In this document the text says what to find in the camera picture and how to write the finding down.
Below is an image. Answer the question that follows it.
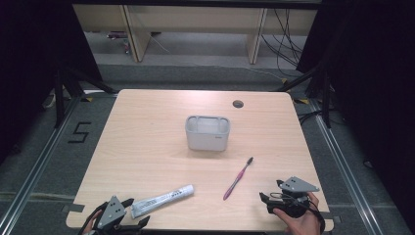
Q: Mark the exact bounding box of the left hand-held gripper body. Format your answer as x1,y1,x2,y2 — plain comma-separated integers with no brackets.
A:
93,195,143,235

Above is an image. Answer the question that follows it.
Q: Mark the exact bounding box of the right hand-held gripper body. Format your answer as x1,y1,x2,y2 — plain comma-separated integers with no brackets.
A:
266,176,321,219

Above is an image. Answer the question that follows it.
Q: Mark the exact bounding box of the white toothpaste tube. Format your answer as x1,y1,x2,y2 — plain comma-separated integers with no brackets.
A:
130,184,196,219

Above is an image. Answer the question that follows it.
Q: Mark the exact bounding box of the purple toothbrush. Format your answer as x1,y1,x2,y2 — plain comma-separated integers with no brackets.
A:
222,156,254,202

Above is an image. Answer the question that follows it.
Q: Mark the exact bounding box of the grey plastic container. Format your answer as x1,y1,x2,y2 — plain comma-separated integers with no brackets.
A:
184,115,231,153

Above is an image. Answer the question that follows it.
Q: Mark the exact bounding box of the person's left hand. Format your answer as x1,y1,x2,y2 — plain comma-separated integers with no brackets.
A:
81,210,103,235

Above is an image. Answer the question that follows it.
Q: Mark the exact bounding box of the person's right hand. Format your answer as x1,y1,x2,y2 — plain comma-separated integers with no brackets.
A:
273,191,323,235

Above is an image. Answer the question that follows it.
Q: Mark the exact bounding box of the black metal stand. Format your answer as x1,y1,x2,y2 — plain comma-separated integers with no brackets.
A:
275,62,335,129
53,63,119,129

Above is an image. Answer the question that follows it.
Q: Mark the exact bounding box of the black curtain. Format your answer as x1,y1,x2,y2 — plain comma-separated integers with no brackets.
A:
295,0,415,226
0,0,104,165

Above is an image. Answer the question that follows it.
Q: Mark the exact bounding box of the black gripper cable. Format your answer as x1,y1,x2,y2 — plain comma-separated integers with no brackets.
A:
306,195,327,234
77,201,110,235

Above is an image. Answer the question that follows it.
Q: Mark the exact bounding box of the aluminium floor rail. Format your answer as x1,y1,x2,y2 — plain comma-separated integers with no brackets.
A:
0,95,83,235
308,97,384,235

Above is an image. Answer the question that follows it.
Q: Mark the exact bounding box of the bundle of black cables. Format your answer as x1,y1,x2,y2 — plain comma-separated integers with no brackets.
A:
260,8,305,78

